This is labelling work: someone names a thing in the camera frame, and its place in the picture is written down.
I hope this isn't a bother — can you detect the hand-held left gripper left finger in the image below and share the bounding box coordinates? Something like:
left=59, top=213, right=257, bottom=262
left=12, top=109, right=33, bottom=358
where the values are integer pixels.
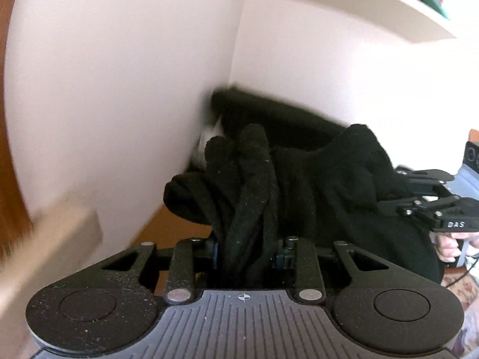
left=101, top=237, right=219, bottom=303

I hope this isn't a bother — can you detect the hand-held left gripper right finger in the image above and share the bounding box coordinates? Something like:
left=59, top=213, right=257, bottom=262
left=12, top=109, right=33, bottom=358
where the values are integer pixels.
left=273, top=236, right=390, bottom=302

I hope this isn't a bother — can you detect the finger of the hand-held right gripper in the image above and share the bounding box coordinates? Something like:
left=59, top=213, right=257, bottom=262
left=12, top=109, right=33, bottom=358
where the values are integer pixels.
left=378, top=195, right=476, bottom=219
left=396, top=166, right=459, bottom=197

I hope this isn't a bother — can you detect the black garment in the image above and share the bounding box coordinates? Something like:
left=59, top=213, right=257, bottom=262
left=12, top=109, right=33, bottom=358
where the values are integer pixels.
left=210, top=86, right=360, bottom=154
left=163, top=123, right=453, bottom=288

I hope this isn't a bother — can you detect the person's right hand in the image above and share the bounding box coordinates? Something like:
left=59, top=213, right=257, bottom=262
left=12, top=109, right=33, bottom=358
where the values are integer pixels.
left=430, top=232, right=479, bottom=264

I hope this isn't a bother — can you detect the patterned fabric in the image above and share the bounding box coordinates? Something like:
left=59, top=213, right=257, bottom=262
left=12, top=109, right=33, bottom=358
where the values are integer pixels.
left=443, top=265, right=479, bottom=359

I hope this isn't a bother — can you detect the white patterned cloth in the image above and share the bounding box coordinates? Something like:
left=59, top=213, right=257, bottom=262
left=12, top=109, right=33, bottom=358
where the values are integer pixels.
left=191, top=118, right=226, bottom=170

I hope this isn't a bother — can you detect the folded black garment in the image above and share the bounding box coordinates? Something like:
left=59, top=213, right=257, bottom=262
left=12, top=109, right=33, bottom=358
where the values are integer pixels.
left=210, top=86, right=360, bottom=154

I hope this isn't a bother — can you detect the beige window sill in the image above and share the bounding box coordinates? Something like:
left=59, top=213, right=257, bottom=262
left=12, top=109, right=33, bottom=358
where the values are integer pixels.
left=0, top=197, right=104, bottom=307

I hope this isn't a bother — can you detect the wooden window trim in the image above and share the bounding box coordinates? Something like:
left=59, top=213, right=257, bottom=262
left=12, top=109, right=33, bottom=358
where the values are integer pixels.
left=0, top=0, right=36, bottom=262

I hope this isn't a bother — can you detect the black cable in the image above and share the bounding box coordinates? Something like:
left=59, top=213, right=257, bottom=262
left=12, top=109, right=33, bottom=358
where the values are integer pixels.
left=441, top=245, right=479, bottom=289

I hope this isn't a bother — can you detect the white wall shelf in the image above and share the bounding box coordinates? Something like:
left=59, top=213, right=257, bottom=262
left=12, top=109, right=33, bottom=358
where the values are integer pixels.
left=239, top=0, right=460, bottom=45

